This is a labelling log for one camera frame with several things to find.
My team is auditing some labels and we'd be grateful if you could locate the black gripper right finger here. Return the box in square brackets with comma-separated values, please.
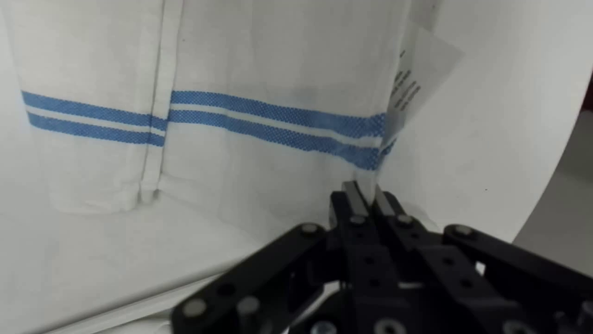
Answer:
[375, 189, 430, 248]

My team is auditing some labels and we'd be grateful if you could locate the white towel with blue stripes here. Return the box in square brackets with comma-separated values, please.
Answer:
[2, 0, 462, 233]

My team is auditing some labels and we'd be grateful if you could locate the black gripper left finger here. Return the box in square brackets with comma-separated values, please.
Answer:
[330, 180, 373, 246]

